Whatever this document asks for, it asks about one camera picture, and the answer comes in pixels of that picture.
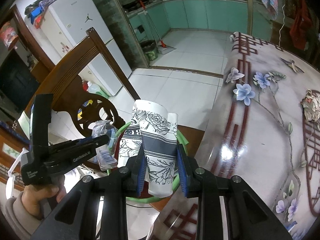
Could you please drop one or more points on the paper ball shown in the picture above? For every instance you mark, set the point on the paper ball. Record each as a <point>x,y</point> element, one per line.
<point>311,107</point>

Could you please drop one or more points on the clear plastic wrapper with barcode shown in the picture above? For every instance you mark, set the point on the clear plastic wrapper with barcode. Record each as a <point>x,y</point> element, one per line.
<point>104,130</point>

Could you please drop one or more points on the white refrigerator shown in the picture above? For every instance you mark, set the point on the white refrigerator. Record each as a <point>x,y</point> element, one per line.
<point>65,22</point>

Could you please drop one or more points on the floral patterned tablecloth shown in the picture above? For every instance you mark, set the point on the floral patterned tablecloth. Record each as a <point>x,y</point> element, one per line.
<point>257,130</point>

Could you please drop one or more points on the red hanging garment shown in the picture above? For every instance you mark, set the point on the red hanging garment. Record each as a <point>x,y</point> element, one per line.
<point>301,25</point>

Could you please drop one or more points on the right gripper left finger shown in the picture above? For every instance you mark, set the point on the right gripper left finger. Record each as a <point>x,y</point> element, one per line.
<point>96,208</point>

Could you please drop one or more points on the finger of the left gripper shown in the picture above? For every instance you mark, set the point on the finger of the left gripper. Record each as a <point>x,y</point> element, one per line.
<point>68,155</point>

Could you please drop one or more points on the teal kitchen cabinets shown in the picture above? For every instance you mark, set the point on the teal kitchen cabinets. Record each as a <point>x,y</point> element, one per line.
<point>218,15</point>

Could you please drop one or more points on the items atop refrigerator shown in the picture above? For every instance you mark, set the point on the items atop refrigerator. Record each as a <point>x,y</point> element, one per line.
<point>36,10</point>

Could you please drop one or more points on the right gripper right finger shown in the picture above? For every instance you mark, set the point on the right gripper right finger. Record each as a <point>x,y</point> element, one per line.
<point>248,217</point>

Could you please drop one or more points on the person's left hand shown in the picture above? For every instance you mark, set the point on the person's left hand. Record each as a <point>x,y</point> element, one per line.
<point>34,194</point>

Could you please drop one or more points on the dark kitchen trash bin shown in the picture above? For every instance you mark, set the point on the dark kitchen trash bin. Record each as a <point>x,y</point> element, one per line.
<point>149,48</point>

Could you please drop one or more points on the grey sleeve forearm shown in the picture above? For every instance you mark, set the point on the grey sleeve forearm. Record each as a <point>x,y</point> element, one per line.
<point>20,220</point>

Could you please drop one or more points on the floral paper cup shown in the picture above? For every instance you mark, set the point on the floral paper cup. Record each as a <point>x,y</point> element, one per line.
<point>158,128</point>

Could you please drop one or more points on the red handled mop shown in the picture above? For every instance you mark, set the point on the red handled mop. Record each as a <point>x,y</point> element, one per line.
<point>162,48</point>

